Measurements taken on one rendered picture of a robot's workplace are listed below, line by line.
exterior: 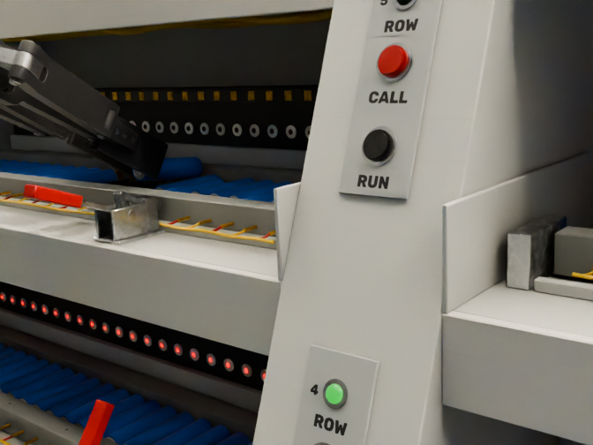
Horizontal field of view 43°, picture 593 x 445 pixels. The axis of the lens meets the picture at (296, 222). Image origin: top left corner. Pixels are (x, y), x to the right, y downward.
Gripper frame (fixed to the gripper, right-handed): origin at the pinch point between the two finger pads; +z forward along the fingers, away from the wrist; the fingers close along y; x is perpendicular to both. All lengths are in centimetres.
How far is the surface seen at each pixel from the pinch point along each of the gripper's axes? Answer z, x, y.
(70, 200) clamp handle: -7.9, 6.9, -7.6
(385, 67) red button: -7.3, -2.2, -27.5
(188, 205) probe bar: -0.7, 4.4, -10.2
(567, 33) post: 2.1, -9.2, -32.6
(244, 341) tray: -2.8, 12.4, -20.1
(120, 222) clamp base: -4.0, 7.0, -8.1
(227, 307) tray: -3.6, 10.8, -18.8
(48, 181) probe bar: -0.2, 3.8, 6.8
